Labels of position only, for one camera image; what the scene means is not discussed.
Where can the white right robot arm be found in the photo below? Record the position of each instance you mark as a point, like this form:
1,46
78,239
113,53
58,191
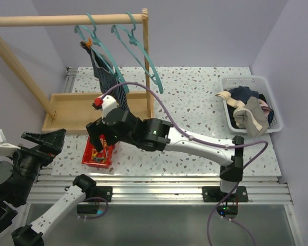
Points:
159,135

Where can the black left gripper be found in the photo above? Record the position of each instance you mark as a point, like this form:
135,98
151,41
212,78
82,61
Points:
52,141

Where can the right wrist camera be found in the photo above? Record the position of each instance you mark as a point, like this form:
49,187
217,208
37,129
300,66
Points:
105,103

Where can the beige grey underwear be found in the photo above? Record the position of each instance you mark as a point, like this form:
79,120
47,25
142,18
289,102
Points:
251,118

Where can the wooden clothes rack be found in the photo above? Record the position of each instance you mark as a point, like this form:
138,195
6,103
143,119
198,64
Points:
67,110

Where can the orange clothespin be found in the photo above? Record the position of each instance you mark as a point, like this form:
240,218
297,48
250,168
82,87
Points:
89,43

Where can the red clothespin bin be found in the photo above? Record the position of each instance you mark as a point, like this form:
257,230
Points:
86,160

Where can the white laundry basket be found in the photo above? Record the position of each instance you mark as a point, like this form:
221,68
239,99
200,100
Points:
259,84

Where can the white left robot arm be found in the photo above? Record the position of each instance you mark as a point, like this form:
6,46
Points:
17,177

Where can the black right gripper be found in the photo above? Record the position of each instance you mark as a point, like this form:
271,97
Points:
96,130

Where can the clothespins in red bin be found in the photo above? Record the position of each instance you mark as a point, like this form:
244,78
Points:
101,156

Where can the aluminium table rail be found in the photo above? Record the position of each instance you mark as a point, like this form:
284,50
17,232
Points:
161,189

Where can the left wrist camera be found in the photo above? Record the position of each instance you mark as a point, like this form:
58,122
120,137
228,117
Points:
6,149

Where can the navy striped underwear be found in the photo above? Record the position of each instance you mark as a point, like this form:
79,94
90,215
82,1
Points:
106,79

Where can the pile of clothes in basket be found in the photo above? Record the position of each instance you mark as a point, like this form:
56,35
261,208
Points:
238,97

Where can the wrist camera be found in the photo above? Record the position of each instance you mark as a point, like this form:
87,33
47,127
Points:
6,149
105,103

